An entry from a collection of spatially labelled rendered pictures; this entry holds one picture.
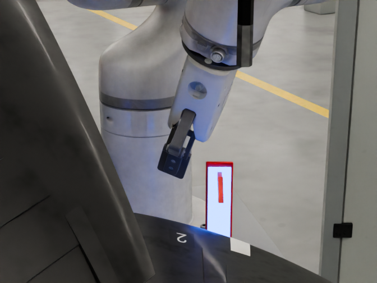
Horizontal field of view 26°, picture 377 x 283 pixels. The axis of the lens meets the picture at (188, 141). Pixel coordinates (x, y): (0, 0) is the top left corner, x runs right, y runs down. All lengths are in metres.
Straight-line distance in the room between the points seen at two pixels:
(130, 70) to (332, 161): 1.38
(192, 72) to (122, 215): 0.47
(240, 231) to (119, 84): 0.27
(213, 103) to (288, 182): 2.90
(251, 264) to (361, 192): 1.76
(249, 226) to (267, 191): 2.49
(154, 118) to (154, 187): 0.09
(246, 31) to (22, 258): 0.13
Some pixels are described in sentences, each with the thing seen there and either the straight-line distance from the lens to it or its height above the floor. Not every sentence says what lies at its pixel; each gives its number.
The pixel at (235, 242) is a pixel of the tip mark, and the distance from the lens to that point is 0.66.
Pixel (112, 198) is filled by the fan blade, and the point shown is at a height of 1.32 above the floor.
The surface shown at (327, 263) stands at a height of 0.29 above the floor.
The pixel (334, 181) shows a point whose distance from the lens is 2.34.
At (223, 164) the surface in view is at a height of 1.19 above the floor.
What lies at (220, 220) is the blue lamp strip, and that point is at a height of 1.14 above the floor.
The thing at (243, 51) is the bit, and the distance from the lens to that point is 0.35.
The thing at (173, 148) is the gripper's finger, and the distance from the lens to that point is 0.84.
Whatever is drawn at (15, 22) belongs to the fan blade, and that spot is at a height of 1.38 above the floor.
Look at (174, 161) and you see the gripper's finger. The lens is 0.90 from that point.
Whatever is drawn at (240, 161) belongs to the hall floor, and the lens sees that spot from 3.93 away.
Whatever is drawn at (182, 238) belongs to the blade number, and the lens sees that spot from 0.64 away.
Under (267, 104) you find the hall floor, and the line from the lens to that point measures 4.79.
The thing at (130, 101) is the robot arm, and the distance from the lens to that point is 1.01.
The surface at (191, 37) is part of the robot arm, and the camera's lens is 0.81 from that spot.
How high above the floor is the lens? 1.47
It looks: 21 degrees down
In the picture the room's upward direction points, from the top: straight up
